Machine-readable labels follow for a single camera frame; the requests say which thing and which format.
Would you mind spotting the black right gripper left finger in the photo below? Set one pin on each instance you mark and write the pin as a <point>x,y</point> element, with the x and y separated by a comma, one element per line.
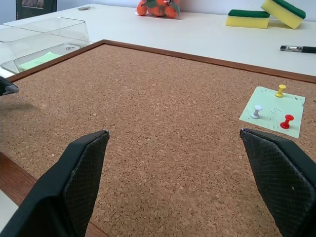
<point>61,187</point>

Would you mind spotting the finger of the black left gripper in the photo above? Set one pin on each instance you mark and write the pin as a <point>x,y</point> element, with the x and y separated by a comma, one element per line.
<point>7,87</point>

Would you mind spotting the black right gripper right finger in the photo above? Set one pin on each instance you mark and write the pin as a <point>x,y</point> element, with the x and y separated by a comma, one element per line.
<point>284,177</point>

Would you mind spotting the light green note in container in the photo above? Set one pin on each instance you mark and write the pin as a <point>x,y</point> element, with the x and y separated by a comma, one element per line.
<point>39,60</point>

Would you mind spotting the red push pin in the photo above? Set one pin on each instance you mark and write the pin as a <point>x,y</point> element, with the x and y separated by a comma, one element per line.
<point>287,121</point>

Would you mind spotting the light green paper note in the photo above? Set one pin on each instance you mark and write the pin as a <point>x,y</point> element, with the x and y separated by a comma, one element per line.
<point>271,111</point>

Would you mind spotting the white push pin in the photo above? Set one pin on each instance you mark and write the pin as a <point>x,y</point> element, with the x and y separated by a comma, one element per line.
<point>256,111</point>

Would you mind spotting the yellow push pin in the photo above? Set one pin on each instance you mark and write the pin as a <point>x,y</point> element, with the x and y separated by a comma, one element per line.
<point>280,90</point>

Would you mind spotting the clear plastic container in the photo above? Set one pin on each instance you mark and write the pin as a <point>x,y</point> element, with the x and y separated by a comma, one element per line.
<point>44,42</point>

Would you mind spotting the small metal clip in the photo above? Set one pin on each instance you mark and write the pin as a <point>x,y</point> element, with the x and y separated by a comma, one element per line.
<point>70,47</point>

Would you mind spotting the dark framed poster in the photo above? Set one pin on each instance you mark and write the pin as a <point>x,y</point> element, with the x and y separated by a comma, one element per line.
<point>34,7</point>

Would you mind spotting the small metal object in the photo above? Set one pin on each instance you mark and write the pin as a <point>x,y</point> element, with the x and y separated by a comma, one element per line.
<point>85,8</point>

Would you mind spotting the black silver pen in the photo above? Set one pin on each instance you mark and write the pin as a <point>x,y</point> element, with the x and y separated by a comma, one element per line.
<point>298,48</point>

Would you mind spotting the yellow green sponge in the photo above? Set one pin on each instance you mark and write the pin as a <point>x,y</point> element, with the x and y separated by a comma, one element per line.
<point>284,12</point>
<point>247,18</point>

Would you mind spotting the bag of oranges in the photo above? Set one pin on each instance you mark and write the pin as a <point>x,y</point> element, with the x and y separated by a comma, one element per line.
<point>158,8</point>

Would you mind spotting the cork board with wooden frame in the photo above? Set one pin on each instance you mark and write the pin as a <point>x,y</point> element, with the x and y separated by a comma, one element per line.
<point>158,138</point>

